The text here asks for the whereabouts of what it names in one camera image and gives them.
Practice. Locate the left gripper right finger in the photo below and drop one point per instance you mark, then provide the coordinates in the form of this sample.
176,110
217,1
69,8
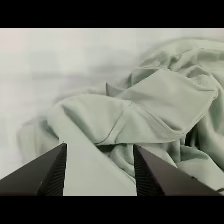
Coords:
160,180

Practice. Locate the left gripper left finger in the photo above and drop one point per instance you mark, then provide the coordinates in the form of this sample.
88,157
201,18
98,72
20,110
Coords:
40,176

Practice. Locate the pale green shirt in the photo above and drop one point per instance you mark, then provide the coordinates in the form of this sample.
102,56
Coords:
156,110

